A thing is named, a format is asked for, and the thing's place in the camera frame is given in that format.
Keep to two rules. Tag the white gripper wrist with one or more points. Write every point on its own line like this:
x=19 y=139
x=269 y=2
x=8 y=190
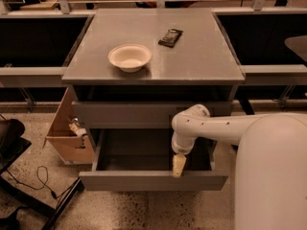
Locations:
x=180 y=149

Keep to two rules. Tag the grey drawer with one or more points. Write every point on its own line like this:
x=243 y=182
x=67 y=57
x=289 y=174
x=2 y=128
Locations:
x=128 y=114
x=142 y=160

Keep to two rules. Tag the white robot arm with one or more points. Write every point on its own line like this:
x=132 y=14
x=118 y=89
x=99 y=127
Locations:
x=271 y=163

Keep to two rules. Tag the grey top drawer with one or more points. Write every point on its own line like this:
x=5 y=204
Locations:
x=128 y=114

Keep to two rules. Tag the grey drawer cabinet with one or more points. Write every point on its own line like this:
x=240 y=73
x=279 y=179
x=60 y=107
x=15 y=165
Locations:
x=158 y=80

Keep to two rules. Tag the cardboard box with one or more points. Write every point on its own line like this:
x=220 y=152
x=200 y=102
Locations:
x=71 y=148

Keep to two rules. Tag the white item in box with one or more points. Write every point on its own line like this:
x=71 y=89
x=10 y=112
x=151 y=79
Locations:
x=76 y=128

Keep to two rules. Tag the white paper bowl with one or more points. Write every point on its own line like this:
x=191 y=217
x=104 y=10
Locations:
x=129 y=57

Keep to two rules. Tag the black snack packet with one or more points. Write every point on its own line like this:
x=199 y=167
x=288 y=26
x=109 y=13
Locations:
x=170 y=38

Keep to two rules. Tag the black stand leg left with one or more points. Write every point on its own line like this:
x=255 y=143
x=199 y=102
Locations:
x=28 y=201

